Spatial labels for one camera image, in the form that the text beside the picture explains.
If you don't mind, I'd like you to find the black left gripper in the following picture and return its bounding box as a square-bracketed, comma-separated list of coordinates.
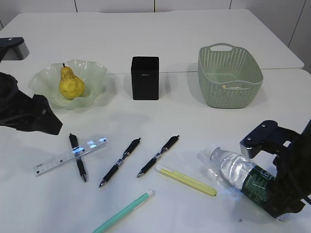
[0, 73, 63, 135]

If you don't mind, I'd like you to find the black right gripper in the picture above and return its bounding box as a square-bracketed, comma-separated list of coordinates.
[259, 118, 311, 218]

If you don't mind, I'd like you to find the clear plastic water bottle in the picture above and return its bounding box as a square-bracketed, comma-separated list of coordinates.
[202, 145, 276, 209]

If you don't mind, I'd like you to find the yellow pear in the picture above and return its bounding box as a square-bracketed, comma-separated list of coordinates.
[59, 63, 85, 100]

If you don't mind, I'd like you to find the yellow utility knife pen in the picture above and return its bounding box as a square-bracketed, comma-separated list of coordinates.
[155, 164, 217, 197]

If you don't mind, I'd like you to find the yellow packaging paper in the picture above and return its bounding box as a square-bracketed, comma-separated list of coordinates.
[222, 83, 250, 90]

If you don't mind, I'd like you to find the black pen under ruler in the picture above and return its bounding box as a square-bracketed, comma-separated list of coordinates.
[69, 133, 87, 183]

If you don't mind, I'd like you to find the clear plastic ruler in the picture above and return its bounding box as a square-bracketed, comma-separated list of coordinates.
[34, 137, 108, 177]

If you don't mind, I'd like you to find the pale green glass plate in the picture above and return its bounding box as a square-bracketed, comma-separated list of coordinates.
[28, 59, 107, 110]

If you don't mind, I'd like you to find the black gel pen middle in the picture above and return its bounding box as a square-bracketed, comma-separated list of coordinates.
[99, 138, 141, 188]

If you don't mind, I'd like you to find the black gel pen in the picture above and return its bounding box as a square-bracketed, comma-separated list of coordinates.
[137, 135, 179, 178]
[99, 138, 141, 188]

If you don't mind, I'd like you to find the black square pen holder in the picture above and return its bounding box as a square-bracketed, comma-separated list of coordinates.
[131, 56, 159, 100]

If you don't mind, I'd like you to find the black gel pen right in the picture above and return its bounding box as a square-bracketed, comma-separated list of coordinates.
[137, 135, 179, 178]

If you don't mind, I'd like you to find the mint green pen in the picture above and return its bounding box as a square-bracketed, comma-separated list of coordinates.
[93, 190, 155, 233]

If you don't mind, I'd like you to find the grey-green woven plastic basket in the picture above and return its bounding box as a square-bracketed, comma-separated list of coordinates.
[198, 43, 263, 109]

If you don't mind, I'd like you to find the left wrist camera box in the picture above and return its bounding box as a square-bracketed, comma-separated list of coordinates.
[0, 37, 30, 61]

